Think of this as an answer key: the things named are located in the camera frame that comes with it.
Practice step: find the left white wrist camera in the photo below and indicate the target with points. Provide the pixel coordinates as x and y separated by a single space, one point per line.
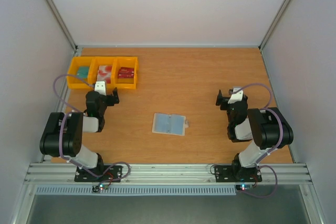
100 87

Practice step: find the grey slotted cable duct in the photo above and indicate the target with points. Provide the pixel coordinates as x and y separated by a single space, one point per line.
138 190

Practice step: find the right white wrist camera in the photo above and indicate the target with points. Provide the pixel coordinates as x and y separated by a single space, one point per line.
236 95

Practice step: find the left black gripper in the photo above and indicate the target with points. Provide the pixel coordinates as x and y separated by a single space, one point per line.
112 102

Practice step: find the left small circuit board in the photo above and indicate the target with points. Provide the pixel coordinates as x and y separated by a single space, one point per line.
99 188

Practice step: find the red card in bin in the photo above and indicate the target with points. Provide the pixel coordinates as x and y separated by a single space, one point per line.
126 73

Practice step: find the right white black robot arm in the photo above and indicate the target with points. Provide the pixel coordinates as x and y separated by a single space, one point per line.
266 129

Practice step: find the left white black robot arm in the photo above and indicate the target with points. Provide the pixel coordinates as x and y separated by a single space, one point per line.
62 136

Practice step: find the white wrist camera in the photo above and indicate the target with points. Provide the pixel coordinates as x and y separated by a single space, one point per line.
236 95
100 87

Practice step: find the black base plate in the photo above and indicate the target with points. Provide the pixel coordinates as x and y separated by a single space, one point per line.
99 174
226 173

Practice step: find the white red-dot card in bin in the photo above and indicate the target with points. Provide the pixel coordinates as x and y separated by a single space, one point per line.
104 73

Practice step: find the teal card in bin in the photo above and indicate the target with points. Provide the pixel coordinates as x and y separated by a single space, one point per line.
82 72

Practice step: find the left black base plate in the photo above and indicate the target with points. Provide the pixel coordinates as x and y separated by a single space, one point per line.
99 174

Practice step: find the right small circuit board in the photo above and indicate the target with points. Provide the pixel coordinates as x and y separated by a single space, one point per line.
244 187

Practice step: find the small circuit board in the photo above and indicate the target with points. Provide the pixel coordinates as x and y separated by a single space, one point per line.
244 187
99 188

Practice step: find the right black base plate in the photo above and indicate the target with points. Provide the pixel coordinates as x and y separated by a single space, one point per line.
226 173

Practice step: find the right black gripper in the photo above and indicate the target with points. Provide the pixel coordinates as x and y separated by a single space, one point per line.
223 100

